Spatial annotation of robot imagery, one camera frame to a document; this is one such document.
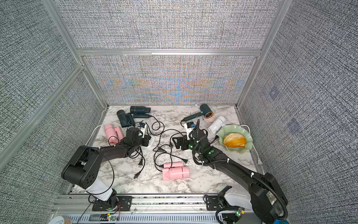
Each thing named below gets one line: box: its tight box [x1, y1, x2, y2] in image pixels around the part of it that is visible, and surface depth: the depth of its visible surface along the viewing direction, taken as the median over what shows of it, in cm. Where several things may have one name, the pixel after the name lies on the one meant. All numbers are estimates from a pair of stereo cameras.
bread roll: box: [222, 132, 247, 148], surface depth 92 cm
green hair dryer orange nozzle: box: [181, 103, 214, 122], surface depth 112 cm
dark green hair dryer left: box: [116, 109, 135, 128], surface depth 108 cm
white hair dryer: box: [207, 115, 226, 137], surface depth 105 cm
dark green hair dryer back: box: [130, 105, 151, 119], surface depth 112 cm
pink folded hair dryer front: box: [162, 161, 190, 181], surface depth 81 cm
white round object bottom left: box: [48, 216, 65, 224], surface depth 66 cm
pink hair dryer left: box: [104, 124, 124, 146], surface depth 99 cm
